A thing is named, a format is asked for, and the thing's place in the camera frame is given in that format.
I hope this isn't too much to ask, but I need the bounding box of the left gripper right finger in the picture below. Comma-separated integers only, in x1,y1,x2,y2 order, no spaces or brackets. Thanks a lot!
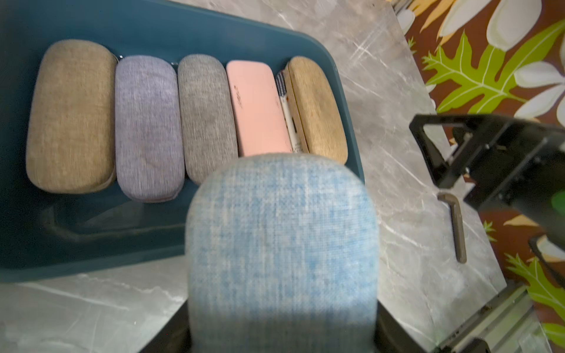
374,302,426,353

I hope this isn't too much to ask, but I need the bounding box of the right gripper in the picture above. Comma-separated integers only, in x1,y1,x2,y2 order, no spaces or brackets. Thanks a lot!
409,114,564,249

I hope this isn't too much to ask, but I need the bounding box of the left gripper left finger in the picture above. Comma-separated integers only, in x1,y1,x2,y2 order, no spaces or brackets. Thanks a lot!
140,301,192,353

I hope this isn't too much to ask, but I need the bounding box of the light blue glasses case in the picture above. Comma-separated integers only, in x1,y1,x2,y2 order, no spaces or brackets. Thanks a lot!
185,154,380,352

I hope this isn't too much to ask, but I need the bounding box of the tan fabric glasses case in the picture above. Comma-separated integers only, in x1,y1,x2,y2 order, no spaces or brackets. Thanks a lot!
282,56,349,165

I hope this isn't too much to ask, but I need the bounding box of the newspaper print glasses case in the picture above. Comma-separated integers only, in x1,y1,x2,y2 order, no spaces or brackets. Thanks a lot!
275,71,303,153

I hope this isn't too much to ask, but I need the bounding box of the purple fabric glasses case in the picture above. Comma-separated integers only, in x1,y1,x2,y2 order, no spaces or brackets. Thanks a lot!
115,55,185,203

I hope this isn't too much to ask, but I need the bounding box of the pink glasses case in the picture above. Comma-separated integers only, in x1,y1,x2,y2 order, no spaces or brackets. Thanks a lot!
226,60,292,157

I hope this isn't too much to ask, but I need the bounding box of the grey fabric glasses case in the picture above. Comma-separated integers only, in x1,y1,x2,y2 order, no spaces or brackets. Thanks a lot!
177,54,238,185

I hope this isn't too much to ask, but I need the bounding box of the beige fabric glasses case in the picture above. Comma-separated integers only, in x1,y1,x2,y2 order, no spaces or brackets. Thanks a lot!
26,39,118,194

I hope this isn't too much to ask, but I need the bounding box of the teal plastic storage tray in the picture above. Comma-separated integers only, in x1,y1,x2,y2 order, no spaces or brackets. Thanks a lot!
1,1,363,282

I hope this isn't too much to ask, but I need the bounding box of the dark metal hex key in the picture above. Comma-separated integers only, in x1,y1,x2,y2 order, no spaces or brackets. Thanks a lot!
437,192,467,264

